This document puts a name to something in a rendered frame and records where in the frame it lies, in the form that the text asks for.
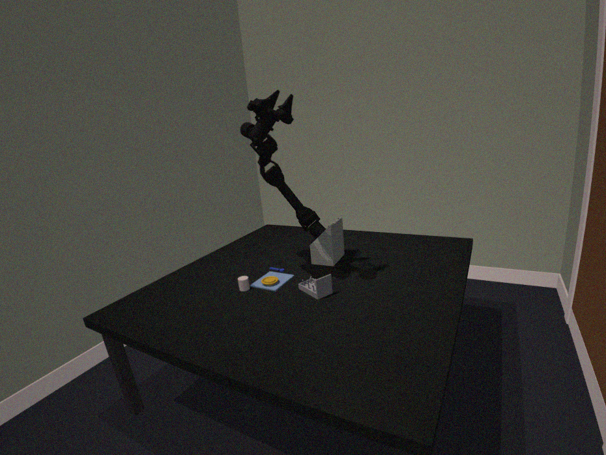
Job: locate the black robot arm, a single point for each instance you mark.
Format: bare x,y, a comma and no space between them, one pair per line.
308,218

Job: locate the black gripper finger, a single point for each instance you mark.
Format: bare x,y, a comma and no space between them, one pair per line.
287,104
271,100

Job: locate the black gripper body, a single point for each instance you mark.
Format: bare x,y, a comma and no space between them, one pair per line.
275,115

